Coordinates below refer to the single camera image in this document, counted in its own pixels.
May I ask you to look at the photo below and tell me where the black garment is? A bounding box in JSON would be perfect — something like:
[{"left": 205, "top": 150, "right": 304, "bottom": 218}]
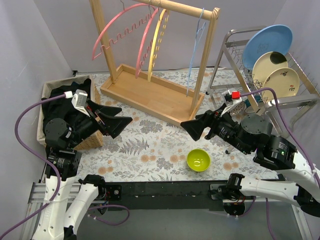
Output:
[{"left": 40, "top": 75, "right": 92, "bottom": 132}]

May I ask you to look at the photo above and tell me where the pink hanger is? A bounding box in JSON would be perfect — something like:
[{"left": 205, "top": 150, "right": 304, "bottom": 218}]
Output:
[
  {"left": 135, "top": 0, "right": 161, "bottom": 79},
  {"left": 91, "top": 3, "right": 157, "bottom": 60}
]

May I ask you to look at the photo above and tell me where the yellow hanger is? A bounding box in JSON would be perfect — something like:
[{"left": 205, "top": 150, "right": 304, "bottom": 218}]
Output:
[{"left": 147, "top": 8, "right": 170, "bottom": 82}]

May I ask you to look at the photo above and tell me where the blue wire hanger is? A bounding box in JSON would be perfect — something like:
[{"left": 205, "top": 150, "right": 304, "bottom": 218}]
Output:
[{"left": 186, "top": 8, "right": 207, "bottom": 97}]

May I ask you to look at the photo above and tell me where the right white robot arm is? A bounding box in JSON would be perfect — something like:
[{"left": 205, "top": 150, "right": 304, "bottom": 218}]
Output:
[{"left": 180, "top": 109, "right": 320, "bottom": 217}]

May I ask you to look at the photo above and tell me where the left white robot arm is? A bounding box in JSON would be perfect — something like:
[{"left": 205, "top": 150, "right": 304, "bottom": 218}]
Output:
[{"left": 32, "top": 99, "right": 133, "bottom": 240}]

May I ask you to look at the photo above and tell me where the wicker laundry basket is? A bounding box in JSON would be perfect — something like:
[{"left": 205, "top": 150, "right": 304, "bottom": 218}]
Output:
[{"left": 36, "top": 74, "right": 103, "bottom": 151}]

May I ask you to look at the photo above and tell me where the patterned small bowl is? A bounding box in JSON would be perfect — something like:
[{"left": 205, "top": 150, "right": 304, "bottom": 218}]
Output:
[{"left": 229, "top": 101, "right": 246, "bottom": 116}]

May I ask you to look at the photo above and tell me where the green bowl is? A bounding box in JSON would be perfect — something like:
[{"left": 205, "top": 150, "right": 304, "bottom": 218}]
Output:
[{"left": 186, "top": 149, "right": 211, "bottom": 172}]

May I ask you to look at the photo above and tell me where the wooden clothes rack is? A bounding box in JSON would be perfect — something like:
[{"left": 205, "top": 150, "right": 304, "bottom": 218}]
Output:
[{"left": 90, "top": 0, "right": 220, "bottom": 126}]

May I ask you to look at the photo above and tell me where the metal dish rack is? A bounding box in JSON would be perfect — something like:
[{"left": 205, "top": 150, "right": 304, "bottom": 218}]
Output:
[{"left": 206, "top": 26, "right": 320, "bottom": 138}]

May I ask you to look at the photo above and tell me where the floral tablecloth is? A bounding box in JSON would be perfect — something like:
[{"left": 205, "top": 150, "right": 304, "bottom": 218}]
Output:
[{"left": 47, "top": 66, "right": 280, "bottom": 183}]

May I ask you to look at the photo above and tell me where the cream plate with black spot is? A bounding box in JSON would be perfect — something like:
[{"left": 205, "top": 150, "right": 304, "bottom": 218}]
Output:
[{"left": 252, "top": 51, "right": 288, "bottom": 85}]

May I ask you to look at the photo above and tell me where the cream plate with flower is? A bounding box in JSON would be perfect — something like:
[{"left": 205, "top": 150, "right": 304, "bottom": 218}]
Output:
[{"left": 262, "top": 67, "right": 300, "bottom": 99}]

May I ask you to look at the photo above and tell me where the blue plate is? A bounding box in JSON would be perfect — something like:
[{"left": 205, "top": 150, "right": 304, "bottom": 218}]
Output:
[{"left": 242, "top": 24, "right": 293, "bottom": 69}]

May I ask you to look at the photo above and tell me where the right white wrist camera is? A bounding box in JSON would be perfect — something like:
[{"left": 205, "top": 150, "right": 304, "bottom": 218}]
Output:
[{"left": 221, "top": 89, "right": 242, "bottom": 116}]

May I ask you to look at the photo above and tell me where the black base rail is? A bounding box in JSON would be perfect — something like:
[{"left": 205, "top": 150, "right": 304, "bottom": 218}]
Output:
[{"left": 77, "top": 179, "right": 251, "bottom": 217}]

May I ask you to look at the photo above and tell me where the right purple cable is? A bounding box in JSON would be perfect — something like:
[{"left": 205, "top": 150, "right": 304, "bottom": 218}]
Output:
[{"left": 224, "top": 87, "right": 320, "bottom": 240}]

